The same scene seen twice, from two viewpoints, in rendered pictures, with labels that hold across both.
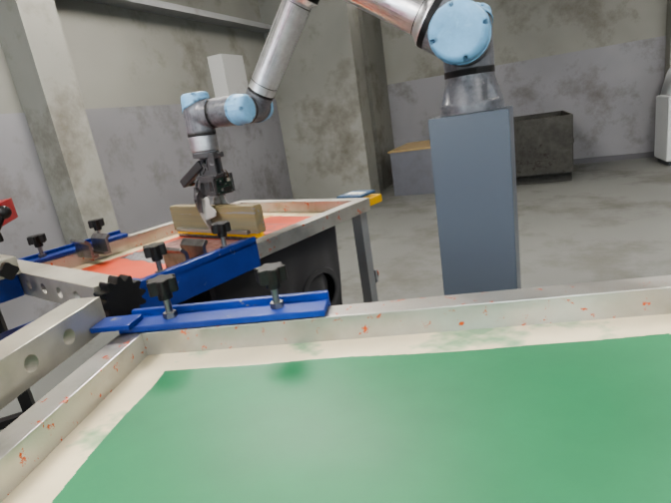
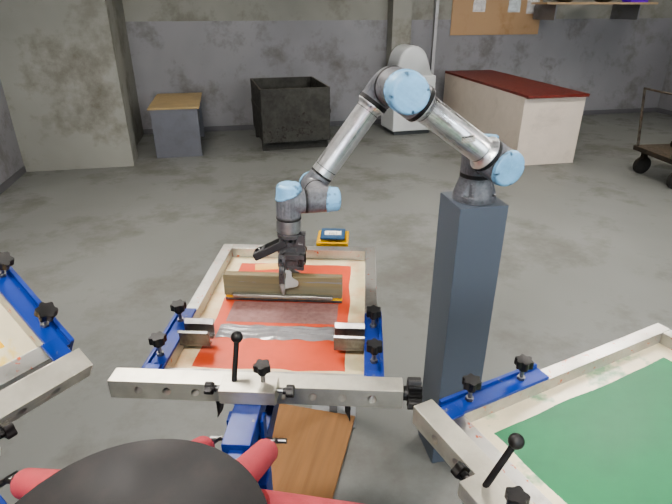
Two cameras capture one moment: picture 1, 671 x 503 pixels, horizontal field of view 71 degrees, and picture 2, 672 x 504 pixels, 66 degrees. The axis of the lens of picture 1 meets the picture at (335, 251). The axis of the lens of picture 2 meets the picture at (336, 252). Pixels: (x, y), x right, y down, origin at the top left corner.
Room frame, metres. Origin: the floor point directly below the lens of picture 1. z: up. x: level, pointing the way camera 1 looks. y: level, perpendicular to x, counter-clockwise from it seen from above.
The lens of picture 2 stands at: (0.08, 1.04, 1.83)
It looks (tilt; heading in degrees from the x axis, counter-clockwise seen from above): 26 degrees down; 324
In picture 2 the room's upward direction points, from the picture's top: straight up
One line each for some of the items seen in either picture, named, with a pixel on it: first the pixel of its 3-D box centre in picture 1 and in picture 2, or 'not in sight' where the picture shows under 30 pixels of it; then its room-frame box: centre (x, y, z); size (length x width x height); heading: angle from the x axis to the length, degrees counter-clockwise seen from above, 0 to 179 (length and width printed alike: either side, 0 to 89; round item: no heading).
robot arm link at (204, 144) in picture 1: (205, 144); (288, 225); (1.33, 0.31, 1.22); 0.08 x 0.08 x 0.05
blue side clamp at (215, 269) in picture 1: (198, 272); (373, 351); (0.94, 0.29, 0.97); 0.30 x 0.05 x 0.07; 140
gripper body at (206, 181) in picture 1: (212, 174); (291, 249); (1.32, 0.30, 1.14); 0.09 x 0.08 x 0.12; 51
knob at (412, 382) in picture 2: (116, 296); (408, 393); (0.73, 0.36, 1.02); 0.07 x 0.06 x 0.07; 140
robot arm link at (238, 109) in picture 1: (234, 110); (320, 198); (1.30, 0.21, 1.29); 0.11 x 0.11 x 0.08; 68
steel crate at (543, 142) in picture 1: (530, 148); (289, 112); (6.54, -2.88, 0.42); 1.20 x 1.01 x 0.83; 155
